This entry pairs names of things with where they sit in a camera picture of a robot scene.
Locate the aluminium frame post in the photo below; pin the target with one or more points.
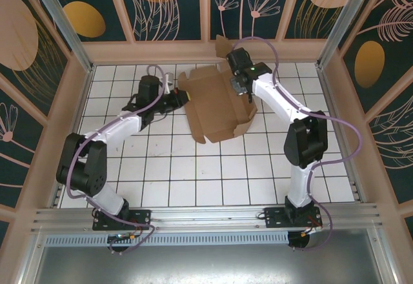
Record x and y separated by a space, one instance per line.
346 19
63 19

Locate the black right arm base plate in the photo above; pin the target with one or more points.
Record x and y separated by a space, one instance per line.
274 217

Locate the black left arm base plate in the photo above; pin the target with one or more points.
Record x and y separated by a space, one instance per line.
142 216

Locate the aluminium mounting rail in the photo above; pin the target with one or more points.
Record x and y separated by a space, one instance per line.
206 214

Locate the yellow power connector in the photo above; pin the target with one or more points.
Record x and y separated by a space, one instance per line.
305 233
133 238

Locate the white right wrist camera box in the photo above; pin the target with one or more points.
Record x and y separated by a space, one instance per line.
239 87

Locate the grey metal sheet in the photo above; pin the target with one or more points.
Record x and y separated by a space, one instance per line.
206 264

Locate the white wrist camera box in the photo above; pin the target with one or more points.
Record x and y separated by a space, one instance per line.
239 87
168 85

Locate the small controller board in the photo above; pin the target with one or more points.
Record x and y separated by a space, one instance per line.
119 237

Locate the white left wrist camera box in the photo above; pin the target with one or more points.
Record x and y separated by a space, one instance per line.
168 85

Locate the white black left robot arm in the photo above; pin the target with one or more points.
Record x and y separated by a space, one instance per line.
113 129

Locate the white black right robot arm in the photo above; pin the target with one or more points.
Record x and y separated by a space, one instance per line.
306 142

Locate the brown cardboard box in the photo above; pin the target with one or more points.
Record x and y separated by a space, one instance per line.
213 109

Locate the aluminium table side rail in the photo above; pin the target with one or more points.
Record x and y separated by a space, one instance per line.
81 103
329 103

